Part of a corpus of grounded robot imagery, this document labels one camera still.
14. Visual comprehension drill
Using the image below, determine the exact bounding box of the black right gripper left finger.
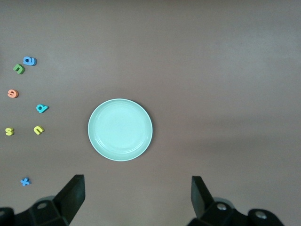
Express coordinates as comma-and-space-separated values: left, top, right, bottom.
0, 174, 85, 226

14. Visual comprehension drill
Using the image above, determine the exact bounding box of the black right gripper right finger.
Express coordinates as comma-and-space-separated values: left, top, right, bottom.
185, 176, 286, 226

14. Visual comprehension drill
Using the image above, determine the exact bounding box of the blue foam letter a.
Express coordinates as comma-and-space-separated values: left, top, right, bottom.
23, 56, 37, 66

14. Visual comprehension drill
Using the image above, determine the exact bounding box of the brown table cover sheet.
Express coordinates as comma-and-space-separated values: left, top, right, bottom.
0, 0, 301, 226

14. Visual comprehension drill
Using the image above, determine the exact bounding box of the green foam letter u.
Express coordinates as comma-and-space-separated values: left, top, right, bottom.
13, 63, 26, 75

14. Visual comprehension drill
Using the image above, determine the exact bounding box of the light green plate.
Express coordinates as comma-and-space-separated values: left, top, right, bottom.
87, 98, 153, 162

